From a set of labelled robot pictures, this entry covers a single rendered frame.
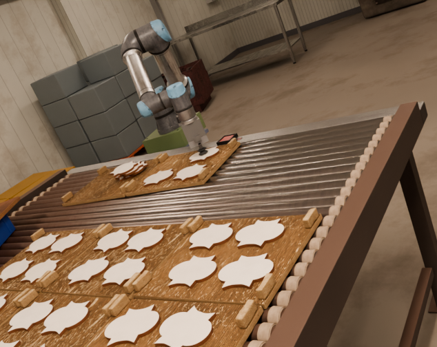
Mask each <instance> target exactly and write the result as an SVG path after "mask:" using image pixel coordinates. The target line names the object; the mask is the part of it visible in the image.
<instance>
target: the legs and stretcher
mask: <svg viewBox="0 0 437 347"><path fill-rule="evenodd" d="M433 278H434V272H433V270H432V268H422V269H421V272H420V276H419V278H418V283H417V285H416V290H415V292H414V296H413V299H412V302H411V306H410V309H409V313H408V316H407V320H406V322H405V327H404V329H403V333H402V337H401V339H400V343H399V346H398V347H416V342H417V339H418V334H419V331H420V327H421V324H422V320H423V315H424V313H425V308H426V305H427V300H428V297H429V292H430V289H431V285H432V282H433Z"/></svg>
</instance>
